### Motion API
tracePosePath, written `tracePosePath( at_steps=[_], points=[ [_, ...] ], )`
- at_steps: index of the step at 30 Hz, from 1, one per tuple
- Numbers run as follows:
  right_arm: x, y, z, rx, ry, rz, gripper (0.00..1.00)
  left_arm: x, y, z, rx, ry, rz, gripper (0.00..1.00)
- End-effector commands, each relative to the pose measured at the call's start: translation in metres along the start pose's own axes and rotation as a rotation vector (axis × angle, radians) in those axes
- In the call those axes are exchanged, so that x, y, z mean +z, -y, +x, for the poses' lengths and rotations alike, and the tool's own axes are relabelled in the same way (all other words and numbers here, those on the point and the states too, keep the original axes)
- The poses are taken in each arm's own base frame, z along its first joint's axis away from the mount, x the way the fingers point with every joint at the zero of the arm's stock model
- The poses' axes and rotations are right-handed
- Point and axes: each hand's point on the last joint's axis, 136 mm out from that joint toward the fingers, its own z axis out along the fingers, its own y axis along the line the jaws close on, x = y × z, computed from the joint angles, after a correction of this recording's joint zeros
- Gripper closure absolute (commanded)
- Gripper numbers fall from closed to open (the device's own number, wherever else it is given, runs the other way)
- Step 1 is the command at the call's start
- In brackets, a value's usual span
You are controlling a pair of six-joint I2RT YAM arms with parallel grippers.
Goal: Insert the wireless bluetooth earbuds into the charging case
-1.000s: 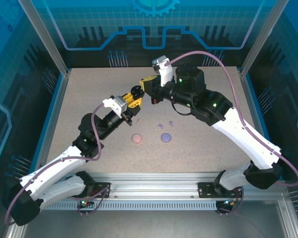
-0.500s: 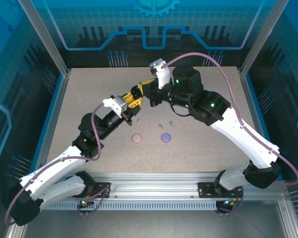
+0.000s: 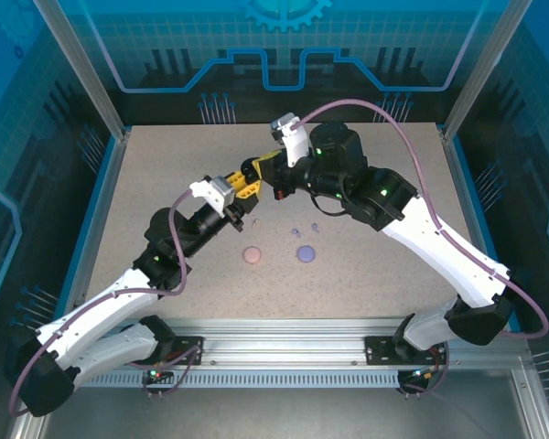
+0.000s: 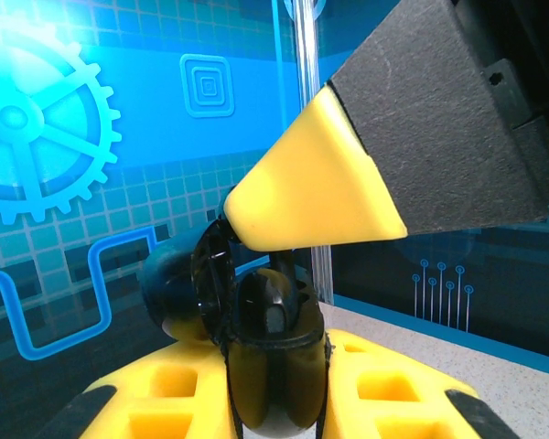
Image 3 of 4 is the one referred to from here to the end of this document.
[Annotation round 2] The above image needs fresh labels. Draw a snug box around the small LED circuit board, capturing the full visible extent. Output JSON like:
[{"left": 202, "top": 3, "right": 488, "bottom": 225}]
[
  {"left": 409, "top": 365, "right": 443, "bottom": 383},
  {"left": 141, "top": 360, "right": 175, "bottom": 385}
]

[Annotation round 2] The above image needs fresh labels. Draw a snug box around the steel bottom tray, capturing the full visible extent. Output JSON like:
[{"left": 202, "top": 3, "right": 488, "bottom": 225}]
[{"left": 36, "top": 386, "right": 532, "bottom": 439}]

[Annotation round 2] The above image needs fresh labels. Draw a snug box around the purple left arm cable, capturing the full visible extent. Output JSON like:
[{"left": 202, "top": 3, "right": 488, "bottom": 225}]
[{"left": 8, "top": 189, "right": 203, "bottom": 418}]

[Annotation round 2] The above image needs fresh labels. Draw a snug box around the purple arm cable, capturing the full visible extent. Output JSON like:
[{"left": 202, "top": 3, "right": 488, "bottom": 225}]
[
  {"left": 295, "top": 99, "right": 549, "bottom": 400},
  {"left": 8, "top": 189, "right": 203, "bottom": 418}
]

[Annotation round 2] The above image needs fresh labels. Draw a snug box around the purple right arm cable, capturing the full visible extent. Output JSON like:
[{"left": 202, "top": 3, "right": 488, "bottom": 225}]
[{"left": 295, "top": 99, "right": 549, "bottom": 400}]

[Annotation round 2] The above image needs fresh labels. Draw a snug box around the blue table side rail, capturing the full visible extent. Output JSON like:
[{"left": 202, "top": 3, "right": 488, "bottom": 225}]
[
  {"left": 441, "top": 127, "right": 518, "bottom": 333},
  {"left": 54, "top": 127, "right": 130, "bottom": 324}
]

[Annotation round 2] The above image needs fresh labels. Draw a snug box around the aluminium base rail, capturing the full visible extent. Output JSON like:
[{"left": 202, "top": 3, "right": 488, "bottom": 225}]
[{"left": 80, "top": 317, "right": 532, "bottom": 370}]

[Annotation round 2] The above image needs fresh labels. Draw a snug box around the aluminium frame post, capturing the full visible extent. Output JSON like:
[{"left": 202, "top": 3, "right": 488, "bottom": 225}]
[
  {"left": 441, "top": 0, "right": 534, "bottom": 143},
  {"left": 31, "top": 0, "right": 132, "bottom": 143}
]

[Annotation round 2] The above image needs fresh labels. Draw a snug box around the white slotted cable duct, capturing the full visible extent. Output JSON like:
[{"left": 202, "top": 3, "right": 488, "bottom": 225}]
[{"left": 54, "top": 369, "right": 415, "bottom": 390}]

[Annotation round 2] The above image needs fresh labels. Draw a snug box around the aluminium frame beam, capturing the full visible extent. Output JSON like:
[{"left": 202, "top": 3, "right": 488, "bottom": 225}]
[
  {"left": 6, "top": 409, "right": 47, "bottom": 439},
  {"left": 510, "top": 365, "right": 549, "bottom": 439}
]

